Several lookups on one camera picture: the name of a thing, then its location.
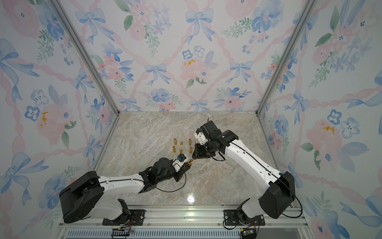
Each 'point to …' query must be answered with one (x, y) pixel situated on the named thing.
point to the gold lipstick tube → (174, 149)
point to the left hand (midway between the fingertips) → (189, 165)
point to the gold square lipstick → (190, 162)
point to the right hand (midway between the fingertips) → (196, 154)
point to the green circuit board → (248, 234)
